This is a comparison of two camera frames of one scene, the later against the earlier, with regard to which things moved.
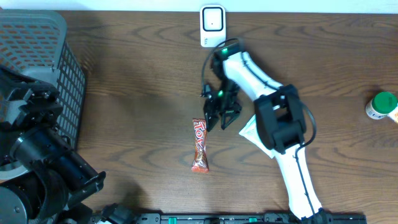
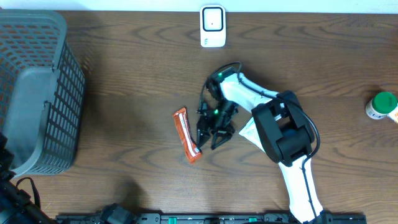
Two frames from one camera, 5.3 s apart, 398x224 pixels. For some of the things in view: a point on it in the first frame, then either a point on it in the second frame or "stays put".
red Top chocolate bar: [199, 165] -> [186, 135]
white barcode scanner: [212, 19] stays put
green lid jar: [380, 104] stays put
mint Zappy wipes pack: [250, 131] stays put
